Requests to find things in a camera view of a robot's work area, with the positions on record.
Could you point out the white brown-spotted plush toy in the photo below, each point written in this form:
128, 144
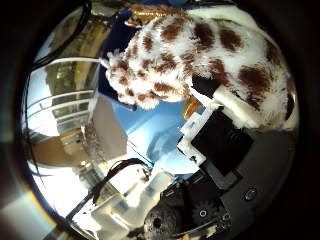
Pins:
186, 53

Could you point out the white framed glass window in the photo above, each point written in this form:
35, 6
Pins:
63, 106

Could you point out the brown striped plush toy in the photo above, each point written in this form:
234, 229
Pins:
150, 13

